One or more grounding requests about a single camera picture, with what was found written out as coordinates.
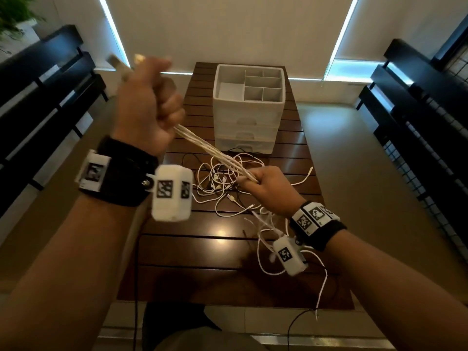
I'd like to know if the person's right forearm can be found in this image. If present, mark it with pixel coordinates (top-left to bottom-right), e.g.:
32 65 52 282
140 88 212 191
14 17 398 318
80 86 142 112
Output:
325 230 468 351

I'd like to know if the person's left forearm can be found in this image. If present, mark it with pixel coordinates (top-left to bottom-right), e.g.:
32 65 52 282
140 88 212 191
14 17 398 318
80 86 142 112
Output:
0 195 138 351

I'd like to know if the beige roller blind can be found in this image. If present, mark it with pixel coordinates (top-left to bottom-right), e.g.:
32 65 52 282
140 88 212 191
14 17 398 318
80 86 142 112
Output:
98 0 361 79
33 0 129 68

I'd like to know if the white drawer organizer box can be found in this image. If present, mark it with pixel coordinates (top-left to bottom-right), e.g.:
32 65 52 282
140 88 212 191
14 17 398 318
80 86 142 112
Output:
212 63 287 155

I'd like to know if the thin black camera wire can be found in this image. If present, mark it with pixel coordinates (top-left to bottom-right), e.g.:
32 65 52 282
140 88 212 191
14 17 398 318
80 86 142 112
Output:
287 263 339 351
132 215 141 351

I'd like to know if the black left wristband with markers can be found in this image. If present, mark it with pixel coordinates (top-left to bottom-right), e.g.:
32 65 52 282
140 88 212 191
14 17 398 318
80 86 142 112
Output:
75 136 160 207

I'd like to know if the black wristband with markers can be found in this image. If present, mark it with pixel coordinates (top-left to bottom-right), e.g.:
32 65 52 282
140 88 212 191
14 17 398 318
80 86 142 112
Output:
75 136 160 207
290 200 347 252

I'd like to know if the person's left hand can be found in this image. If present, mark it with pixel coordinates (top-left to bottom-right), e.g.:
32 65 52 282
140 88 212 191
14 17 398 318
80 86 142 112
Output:
111 56 186 157

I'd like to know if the wire mesh panel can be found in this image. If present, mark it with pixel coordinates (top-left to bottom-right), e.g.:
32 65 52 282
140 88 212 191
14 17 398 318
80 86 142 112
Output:
382 43 468 260

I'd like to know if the wooden slatted table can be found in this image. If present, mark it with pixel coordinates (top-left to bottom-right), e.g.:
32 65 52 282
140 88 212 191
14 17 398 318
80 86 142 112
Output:
117 61 354 311

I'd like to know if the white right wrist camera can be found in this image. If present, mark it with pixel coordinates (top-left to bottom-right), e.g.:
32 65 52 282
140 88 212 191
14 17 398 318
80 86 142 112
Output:
272 235 309 277

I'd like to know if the black right wristband with markers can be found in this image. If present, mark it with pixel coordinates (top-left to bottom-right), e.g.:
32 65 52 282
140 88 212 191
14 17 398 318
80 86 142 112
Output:
290 200 347 252

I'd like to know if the person's right hand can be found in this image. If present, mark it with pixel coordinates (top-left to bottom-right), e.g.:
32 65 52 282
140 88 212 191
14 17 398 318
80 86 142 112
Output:
237 166 307 218

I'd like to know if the person's dark trouser leg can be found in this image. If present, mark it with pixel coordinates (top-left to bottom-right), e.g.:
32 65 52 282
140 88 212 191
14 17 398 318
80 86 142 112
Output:
142 302 222 351

